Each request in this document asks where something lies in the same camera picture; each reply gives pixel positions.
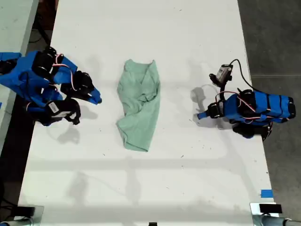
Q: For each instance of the grey metal pipe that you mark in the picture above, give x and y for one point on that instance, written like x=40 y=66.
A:
x=272 y=221

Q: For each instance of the small black box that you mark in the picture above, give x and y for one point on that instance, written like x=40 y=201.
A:
x=270 y=208
x=26 y=211

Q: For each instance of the short blue tape strip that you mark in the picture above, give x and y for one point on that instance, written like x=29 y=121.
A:
x=266 y=193

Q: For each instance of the long blue tape strip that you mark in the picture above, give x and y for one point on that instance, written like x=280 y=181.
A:
x=10 y=55

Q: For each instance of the black camera stalk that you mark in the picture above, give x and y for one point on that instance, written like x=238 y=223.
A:
x=223 y=87

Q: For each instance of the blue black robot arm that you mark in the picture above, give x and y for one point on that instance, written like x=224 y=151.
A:
x=26 y=77
x=270 y=106

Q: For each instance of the pale green T-shirt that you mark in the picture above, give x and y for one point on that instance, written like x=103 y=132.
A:
x=138 y=113

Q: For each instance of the pale side table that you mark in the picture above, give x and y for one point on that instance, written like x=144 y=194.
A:
x=14 y=26

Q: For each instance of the black camera box white label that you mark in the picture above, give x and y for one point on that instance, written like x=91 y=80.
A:
x=224 y=72
x=63 y=110

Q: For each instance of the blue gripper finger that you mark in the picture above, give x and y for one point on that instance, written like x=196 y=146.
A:
x=90 y=98
x=204 y=116
x=97 y=94
x=203 y=113

